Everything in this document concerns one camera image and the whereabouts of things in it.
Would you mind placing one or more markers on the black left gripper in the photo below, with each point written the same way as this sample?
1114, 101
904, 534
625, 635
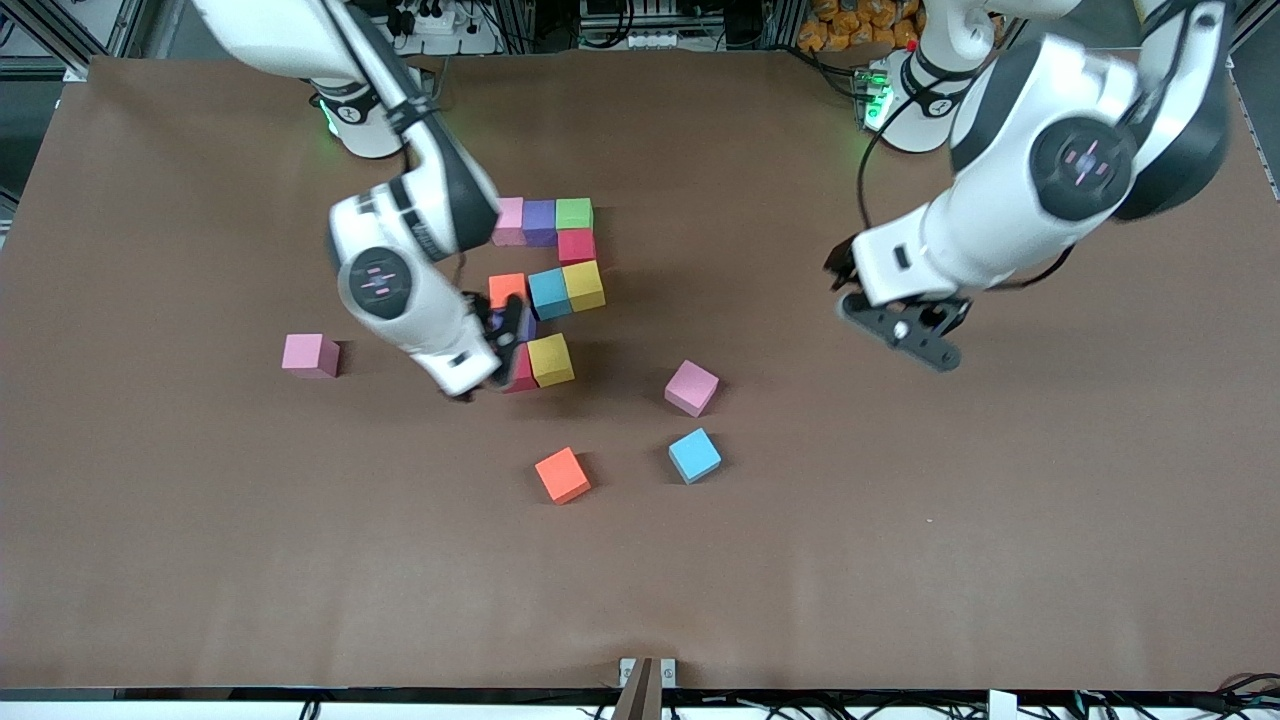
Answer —
838, 266

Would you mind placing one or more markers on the pink foam cube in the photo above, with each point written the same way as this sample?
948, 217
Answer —
692, 388
310, 355
510, 222

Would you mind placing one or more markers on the yellow foam cube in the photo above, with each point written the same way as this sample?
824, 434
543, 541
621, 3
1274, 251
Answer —
551, 360
584, 286

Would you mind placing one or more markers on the red foam cube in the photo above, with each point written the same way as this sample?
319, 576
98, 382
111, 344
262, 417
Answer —
577, 246
524, 378

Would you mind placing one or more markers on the green foam cube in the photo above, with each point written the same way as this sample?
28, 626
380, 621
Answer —
574, 214

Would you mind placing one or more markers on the blue foam cube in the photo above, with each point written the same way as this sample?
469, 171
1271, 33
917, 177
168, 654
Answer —
694, 455
549, 294

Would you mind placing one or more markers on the purple foam cube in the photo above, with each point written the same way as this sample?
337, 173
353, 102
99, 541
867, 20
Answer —
528, 325
540, 222

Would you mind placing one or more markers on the orange foam cube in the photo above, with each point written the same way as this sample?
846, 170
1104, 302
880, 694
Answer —
562, 475
507, 288

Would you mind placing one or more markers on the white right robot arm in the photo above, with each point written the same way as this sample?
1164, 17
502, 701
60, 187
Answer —
400, 290

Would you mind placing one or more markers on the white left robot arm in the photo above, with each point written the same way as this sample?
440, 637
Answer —
1000, 230

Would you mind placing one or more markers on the orange snack packets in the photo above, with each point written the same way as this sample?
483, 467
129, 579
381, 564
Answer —
850, 25

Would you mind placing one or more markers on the brown paper table cover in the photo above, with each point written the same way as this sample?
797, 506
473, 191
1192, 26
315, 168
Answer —
900, 550

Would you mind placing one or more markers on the grey equipment box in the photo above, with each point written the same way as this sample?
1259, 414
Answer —
640, 20

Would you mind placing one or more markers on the white power strip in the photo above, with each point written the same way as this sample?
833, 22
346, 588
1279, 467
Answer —
460, 40

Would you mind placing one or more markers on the brown wooden stick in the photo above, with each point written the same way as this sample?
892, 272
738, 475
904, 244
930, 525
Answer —
640, 695

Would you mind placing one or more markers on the small metal bracket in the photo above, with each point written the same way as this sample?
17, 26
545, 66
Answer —
626, 670

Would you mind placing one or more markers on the aluminium frame profile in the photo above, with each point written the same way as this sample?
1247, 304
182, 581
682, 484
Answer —
70, 35

